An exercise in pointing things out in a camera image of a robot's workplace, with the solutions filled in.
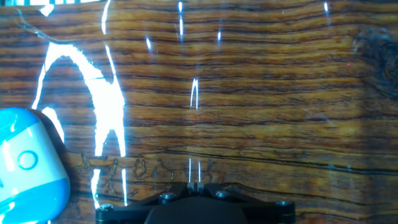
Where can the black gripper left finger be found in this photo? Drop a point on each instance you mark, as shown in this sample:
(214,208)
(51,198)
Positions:
(130,213)

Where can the blue and white desk lamp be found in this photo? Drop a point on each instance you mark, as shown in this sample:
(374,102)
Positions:
(31,174)

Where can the glossy wood-grain table mat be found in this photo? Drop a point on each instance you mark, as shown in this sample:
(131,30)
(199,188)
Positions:
(248,109)

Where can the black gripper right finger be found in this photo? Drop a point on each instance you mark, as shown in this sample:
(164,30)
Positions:
(267,213)

